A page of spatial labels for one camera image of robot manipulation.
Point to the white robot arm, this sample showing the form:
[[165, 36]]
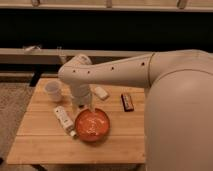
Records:
[[178, 114]]

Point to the wooden table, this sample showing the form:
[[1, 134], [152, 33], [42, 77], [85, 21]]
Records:
[[41, 140]]

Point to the white bottle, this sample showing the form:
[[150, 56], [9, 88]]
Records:
[[65, 121]]

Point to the white soap bar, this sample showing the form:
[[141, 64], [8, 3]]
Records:
[[101, 93]]

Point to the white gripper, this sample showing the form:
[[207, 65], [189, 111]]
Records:
[[81, 95]]

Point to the orange bowl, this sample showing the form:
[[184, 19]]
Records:
[[92, 126]]

